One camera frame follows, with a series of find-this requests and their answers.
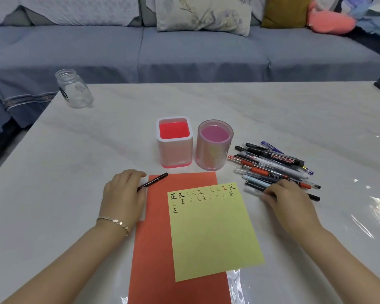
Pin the clear glass jar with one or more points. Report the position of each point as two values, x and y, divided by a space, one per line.
76 90

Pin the person's left hand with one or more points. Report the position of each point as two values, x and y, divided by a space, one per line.
120 202

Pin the pile of assorted pens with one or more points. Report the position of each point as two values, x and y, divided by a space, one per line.
272 170

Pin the light blue crumpled cloth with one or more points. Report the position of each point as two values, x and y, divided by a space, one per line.
370 18

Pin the person's right hand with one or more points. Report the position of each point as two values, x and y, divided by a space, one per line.
294 208

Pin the square pink pen holder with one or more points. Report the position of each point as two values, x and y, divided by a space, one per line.
174 142

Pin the person's left forearm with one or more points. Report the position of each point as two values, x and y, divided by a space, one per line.
69 265

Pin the thick black marker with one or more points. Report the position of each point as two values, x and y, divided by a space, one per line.
278 156

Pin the mustard yellow cushion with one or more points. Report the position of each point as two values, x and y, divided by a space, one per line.
285 11

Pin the yellow paper sheet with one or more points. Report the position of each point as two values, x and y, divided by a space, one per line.
212 234

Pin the pink plush toy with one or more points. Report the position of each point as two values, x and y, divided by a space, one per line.
331 23

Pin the person's right fingers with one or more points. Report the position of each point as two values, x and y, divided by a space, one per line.
277 190

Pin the round pink pen holder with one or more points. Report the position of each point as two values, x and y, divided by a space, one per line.
213 145

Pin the person's left fingers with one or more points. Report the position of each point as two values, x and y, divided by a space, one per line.
129 177

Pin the black capped pen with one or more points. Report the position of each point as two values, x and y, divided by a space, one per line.
313 196

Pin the person's right forearm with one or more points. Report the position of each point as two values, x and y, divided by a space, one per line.
345 265

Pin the slim black pen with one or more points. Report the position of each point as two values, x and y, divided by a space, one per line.
155 180

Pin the grey-blue sofa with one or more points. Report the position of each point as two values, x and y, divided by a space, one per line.
190 56

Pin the white quilted sofa throw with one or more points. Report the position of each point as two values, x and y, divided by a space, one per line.
76 9

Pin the blue denim garment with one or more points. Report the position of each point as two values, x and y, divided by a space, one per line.
15 101

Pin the red paper sheet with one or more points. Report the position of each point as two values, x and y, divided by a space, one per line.
152 243

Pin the floral print cushion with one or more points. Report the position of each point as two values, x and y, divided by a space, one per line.
202 14

